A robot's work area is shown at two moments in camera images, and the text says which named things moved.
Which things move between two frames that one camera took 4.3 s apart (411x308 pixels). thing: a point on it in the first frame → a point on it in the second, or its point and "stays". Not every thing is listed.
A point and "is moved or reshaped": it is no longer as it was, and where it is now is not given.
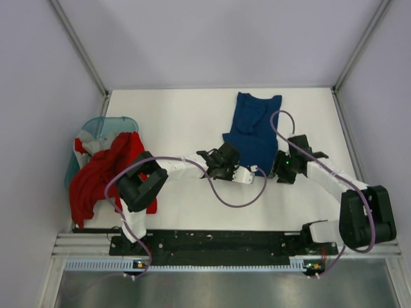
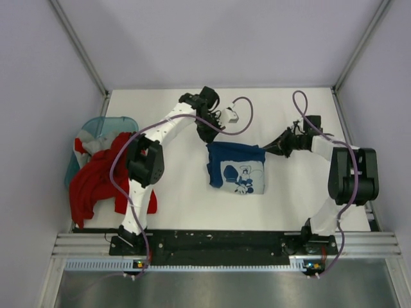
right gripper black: (282, 176) → (280, 145)
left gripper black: (232, 164) → (207, 136)
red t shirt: (88, 179) stays
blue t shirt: (253, 135) is moved or reshaped
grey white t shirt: (92, 144) stays
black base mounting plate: (221, 244) stays
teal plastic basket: (98, 127) stays
